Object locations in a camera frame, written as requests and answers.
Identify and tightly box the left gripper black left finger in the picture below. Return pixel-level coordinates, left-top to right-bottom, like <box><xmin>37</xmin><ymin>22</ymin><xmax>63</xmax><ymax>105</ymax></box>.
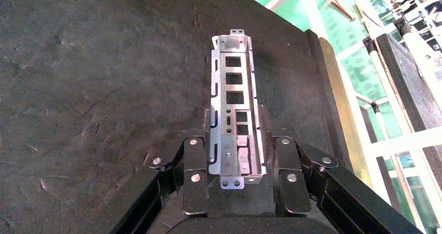
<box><xmin>110</xmin><ymin>108</ymin><xmax>211</xmax><ymax>234</ymax></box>

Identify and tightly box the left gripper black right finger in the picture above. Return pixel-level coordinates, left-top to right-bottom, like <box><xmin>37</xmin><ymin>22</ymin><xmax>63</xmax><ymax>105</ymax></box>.
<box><xmin>257</xmin><ymin>104</ymin><xmax>424</xmax><ymax>234</ymax></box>

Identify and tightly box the silver perforated metal bracket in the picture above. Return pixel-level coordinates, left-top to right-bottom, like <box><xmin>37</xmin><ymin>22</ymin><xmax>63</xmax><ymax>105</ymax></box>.
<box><xmin>208</xmin><ymin>29</ymin><xmax>267</xmax><ymax>190</ymax></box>

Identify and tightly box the wooden edge strip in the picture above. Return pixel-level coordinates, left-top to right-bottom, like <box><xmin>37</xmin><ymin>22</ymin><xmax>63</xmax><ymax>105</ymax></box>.
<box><xmin>317</xmin><ymin>37</ymin><xmax>374</xmax><ymax>188</ymax></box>

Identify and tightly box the black felt table mat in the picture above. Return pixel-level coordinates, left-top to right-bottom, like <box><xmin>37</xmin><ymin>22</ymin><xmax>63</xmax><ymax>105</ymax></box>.
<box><xmin>0</xmin><ymin>0</ymin><xmax>346</xmax><ymax>234</ymax></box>

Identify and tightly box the white roller tube black cap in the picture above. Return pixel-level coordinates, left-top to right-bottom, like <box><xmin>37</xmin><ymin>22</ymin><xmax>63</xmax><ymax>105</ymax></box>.
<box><xmin>395</xmin><ymin>18</ymin><xmax>442</xmax><ymax>98</ymax></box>

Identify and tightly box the white tubular guard rail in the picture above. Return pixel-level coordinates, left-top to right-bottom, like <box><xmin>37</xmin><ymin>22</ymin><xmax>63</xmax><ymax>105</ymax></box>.
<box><xmin>297</xmin><ymin>0</ymin><xmax>329</xmax><ymax>42</ymax></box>

